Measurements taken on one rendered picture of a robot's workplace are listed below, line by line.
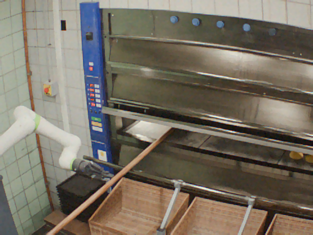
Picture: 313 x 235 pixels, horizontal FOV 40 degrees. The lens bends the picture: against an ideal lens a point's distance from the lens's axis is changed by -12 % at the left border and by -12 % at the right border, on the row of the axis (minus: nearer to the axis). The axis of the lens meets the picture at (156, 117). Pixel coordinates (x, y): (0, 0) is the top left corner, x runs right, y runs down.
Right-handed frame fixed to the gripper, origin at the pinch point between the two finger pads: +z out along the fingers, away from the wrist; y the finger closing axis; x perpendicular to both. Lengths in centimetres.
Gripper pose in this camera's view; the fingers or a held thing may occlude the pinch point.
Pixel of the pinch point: (108, 175)
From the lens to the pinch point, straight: 281.4
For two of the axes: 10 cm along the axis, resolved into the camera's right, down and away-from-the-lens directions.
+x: -5.3, 3.6, -7.7
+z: 8.5, 1.7, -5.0
